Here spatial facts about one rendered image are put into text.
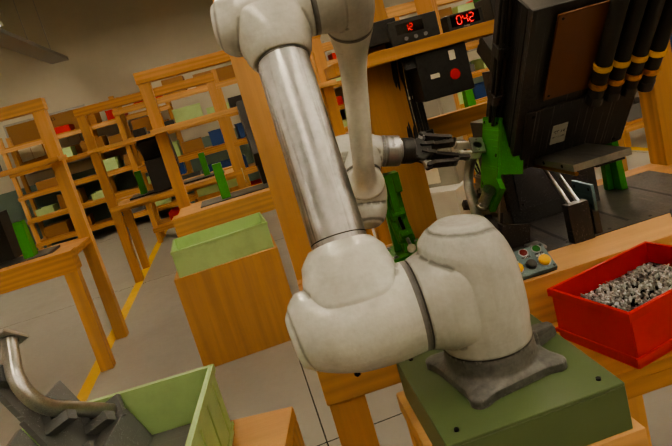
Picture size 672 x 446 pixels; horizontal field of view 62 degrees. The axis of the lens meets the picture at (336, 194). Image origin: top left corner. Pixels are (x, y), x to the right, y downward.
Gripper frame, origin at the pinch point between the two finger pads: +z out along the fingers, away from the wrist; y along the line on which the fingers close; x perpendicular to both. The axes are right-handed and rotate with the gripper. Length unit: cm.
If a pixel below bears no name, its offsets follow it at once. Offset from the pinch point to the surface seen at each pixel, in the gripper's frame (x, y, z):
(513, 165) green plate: -3.9, -9.4, 9.8
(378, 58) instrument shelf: -8.9, 29.7, -23.8
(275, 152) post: 20, 17, -56
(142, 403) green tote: 10, -63, -87
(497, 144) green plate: -8.7, -5.7, 4.5
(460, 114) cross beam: 18.3, 32.2, 10.5
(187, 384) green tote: 7, -61, -78
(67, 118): 682, 679, -423
